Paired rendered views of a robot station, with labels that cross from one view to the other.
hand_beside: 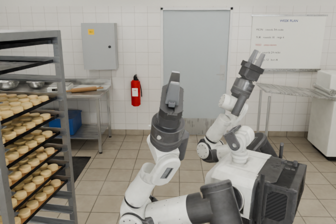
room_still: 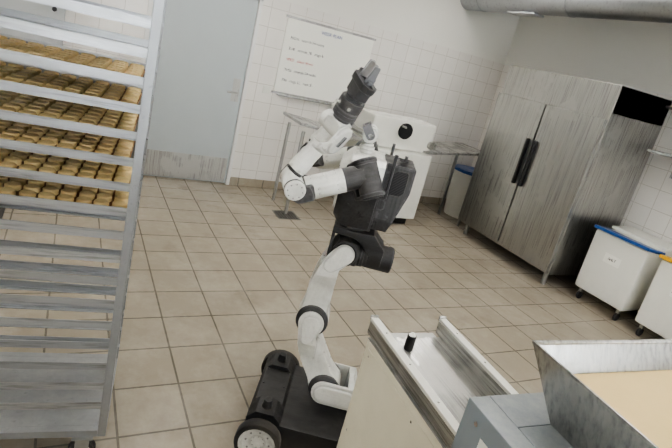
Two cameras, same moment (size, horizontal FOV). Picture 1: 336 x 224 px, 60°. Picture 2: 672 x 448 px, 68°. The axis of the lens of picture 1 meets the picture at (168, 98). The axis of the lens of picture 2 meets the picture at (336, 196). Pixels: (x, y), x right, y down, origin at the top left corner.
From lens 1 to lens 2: 1.16 m
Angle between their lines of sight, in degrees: 31
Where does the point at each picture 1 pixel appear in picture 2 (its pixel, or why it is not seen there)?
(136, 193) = (306, 161)
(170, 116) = (370, 91)
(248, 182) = (381, 164)
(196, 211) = (353, 178)
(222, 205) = (373, 173)
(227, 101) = not seen: hidden behind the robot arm
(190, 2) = not seen: outside the picture
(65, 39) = not seen: outside the picture
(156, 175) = (335, 142)
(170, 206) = (329, 175)
